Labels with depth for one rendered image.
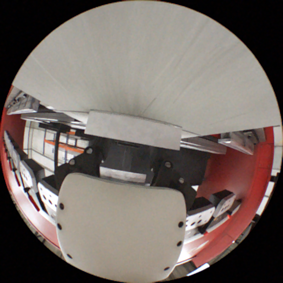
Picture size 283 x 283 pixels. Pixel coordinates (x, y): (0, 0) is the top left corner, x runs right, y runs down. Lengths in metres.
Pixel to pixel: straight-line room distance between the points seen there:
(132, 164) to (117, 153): 0.14
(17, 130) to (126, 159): 2.15
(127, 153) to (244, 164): 0.96
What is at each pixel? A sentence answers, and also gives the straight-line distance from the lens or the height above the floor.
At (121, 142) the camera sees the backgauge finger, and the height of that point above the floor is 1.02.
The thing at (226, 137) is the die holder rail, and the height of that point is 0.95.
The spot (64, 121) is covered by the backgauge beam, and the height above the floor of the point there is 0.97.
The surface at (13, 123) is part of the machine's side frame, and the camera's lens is 2.20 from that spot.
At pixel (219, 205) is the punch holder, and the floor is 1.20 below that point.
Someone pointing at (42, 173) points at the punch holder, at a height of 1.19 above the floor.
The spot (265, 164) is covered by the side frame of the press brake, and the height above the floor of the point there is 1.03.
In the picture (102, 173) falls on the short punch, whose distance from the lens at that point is 0.20.
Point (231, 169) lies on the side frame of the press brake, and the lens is 0.92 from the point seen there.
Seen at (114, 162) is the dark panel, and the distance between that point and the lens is 0.71.
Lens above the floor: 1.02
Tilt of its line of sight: 3 degrees down
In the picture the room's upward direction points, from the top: 170 degrees counter-clockwise
